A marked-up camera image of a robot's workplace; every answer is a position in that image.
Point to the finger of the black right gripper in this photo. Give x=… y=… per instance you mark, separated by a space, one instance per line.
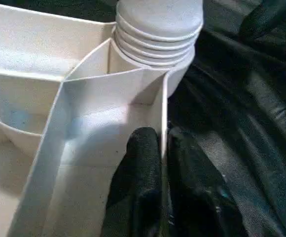
x=268 y=17

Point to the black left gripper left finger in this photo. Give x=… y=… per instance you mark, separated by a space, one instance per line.
x=135 y=192

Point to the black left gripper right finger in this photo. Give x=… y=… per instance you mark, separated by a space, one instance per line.
x=197 y=192

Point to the white plastic table top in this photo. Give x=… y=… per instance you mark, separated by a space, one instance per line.
x=74 y=128

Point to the white plastic table leg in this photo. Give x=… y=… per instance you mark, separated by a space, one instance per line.
x=158 y=29

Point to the black plastic mat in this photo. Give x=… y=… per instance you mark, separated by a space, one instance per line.
x=246 y=128

